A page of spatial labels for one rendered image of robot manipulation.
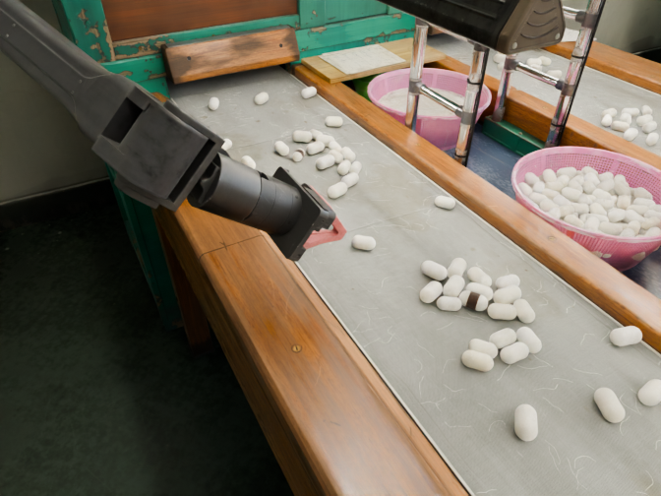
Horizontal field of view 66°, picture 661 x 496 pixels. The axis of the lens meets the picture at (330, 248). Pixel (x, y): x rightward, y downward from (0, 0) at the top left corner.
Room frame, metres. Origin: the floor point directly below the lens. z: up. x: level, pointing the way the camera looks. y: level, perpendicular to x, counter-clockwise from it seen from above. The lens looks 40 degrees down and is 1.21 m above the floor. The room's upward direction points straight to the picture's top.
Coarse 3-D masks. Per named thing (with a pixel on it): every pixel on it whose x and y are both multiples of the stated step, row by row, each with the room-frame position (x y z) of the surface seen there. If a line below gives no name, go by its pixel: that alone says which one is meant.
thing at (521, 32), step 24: (384, 0) 0.67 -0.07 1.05; (408, 0) 0.63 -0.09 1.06; (432, 0) 0.60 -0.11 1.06; (456, 0) 0.57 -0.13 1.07; (480, 0) 0.55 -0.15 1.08; (504, 0) 0.53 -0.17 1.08; (528, 0) 0.50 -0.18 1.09; (552, 0) 0.51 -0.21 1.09; (432, 24) 0.59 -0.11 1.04; (456, 24) 0.55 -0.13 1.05; (480, 24) 0.53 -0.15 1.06; (504, 24) 0.51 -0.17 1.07; (528, 24) 0.50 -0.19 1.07; (552, 24) 0.52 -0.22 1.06; (504, 48) 0.49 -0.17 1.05; (528, 48) 0.51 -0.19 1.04
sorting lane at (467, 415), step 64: (256, 128) 0.94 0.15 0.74; (320, 128) 0.94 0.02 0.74; (320, 192) 0.71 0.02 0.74; (384, 192) 0.71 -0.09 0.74; (320, 256) 0.55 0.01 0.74; (384, 256) 0.55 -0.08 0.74; (448, 256) 0.55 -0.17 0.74; (512, 256) 0.55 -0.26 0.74; (384, 320) 0.42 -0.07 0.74; (448, 320) 0.42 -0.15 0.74; (512, 320) 0.42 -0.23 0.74; (576, 320) 0.42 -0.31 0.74; (448, 384) 0.33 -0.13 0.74; (512, 384) 0.33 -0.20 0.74; (576, 384) 0.33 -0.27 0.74; (640, 384) 0.33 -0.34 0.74; (448, 448) 0.26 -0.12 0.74; (512, 448) 0.26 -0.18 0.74; (576, 448) 0.26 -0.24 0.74; (640, 448) 0.26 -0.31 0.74
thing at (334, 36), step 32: (64, 32) 1.36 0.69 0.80; (320, 32) 1.28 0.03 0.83; (352, 32) 1.32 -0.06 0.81; (384, 32) 1.37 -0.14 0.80; (128, 64) 1.05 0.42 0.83; (160, 64) 1.09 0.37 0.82; (288, 64) 1.24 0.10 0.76; (128, 224) 1.42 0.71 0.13; (160, 256) 1.06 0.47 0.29; (160, 288) 1.05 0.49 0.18
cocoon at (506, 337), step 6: (504, 330) 0.39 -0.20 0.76; (510, 330) 0.39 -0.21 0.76; (492, 336) 0.39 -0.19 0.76; (498, 336) 0.38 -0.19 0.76; (504, 336) 0.38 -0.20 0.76; (510, 336) 0.38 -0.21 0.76; (492, 342) 0.38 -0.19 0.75; (498, 342) 0.38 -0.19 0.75; (504, 342) 0.38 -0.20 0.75; (510, 342) 0.38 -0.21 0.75; (498, 348) 0.38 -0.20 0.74
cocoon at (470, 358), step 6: (462, 354) 0.36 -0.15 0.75; (468, 354) 0.36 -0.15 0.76; (474, 354) 0.36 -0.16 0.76; (480, 354) 0.36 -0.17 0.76; (486, 354) 0.36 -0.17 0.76; (462, 360) 0.35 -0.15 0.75; (468, 360) 0.35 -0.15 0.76; (474, 360) 0.35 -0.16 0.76; (480, 360) 0.35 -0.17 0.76; (486, 360) 0.35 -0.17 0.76; (492, 360) 0.35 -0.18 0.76; (468, 366) 0.35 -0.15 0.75; (474, 366) 0.35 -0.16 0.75; (480, 366) 0.34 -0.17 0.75; (486, 366) 0.34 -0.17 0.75; (492, 366) 0.34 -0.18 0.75
